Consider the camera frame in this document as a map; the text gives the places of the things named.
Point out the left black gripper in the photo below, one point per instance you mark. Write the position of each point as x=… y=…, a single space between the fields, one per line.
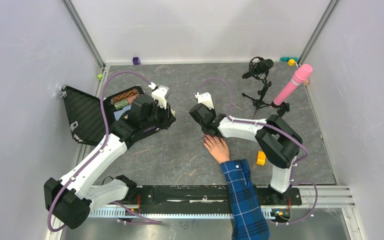
x=167 y=117

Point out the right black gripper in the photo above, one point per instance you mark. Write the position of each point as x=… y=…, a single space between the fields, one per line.
x=212 y=110

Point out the small nail polish bottle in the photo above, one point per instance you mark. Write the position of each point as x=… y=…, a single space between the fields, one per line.
x=173 y=113

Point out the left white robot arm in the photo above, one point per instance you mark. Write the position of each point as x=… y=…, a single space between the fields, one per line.
x=70 y=198

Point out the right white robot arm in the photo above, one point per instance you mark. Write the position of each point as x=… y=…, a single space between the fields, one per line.
x=279 y=142

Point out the blue plaid sleeve forearm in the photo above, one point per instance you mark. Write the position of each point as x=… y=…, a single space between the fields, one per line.
x=249 y=222

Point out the person hand with painted nails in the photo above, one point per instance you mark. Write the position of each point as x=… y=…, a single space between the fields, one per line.
x=217 y=147

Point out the purple cube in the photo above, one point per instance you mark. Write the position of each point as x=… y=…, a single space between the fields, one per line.
x=136 y=60

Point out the yellow block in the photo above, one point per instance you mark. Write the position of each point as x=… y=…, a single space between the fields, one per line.
x=261 y=158

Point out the black poker chip case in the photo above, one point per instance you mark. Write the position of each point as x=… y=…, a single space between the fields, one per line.
x=84 y=112

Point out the teal block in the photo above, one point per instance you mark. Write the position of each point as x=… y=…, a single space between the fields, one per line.
x=286 y=59

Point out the small yellow cube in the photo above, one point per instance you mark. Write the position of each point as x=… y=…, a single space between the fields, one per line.
x=291 y=62

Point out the pink foam cylinder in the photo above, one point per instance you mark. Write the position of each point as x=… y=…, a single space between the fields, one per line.
x=300 y=76

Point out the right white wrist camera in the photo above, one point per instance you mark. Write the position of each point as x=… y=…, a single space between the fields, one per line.
x=205 y=98

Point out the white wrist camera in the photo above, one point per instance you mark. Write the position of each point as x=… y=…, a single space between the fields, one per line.
x=205 y=98
x=159 y=94

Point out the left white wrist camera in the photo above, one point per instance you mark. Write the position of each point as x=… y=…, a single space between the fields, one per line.
x=159 y=94

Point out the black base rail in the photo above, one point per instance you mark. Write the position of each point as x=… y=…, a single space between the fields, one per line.
x=200 y=199

